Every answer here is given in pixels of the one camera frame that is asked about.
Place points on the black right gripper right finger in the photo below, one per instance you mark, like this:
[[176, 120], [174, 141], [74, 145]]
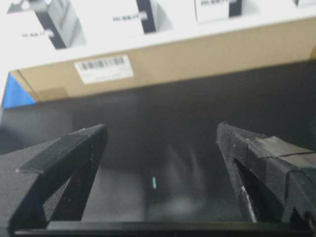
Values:
[[273, 180]]

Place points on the large printed cardboard box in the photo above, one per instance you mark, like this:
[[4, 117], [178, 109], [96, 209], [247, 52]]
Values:
[[58, 49]]

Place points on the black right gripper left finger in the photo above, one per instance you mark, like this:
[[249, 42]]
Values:
[[50, 181]]

